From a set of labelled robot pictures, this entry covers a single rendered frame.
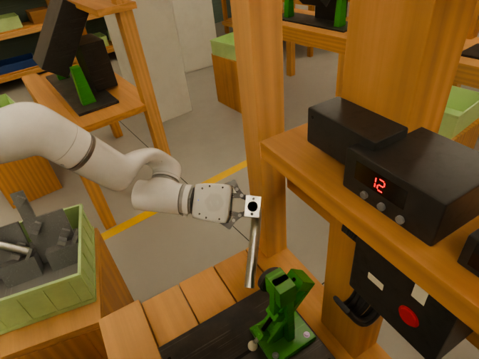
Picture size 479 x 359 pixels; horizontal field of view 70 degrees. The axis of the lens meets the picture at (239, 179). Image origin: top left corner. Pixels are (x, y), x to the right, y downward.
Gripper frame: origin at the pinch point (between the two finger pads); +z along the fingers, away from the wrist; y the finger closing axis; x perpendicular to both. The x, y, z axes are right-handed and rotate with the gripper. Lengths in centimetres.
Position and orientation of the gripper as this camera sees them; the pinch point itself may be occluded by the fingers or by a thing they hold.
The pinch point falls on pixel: (250, 206)
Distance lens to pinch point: 90.6
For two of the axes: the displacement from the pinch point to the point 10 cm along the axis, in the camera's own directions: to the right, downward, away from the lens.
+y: 1.0, -9.9, 0.8
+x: 1.0, 0.9, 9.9
